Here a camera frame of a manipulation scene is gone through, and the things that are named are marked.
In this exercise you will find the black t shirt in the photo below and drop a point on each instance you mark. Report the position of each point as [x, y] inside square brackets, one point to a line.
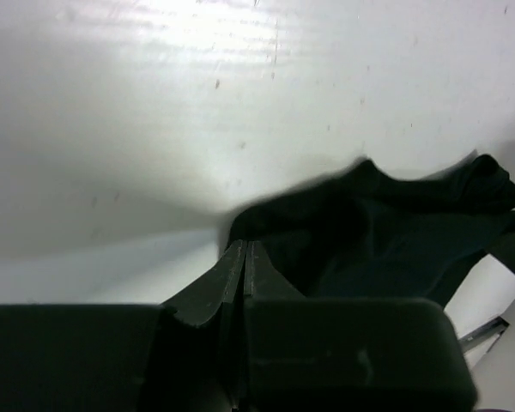
[366, 234]

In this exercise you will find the aluminium right side rail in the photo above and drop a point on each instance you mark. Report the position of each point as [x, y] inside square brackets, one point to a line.
[495, 327]

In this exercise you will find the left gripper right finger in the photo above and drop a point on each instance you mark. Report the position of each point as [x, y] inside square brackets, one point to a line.
[263, 283]

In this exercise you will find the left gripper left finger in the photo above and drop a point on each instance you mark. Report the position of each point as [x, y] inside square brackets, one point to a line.
[200, 302]

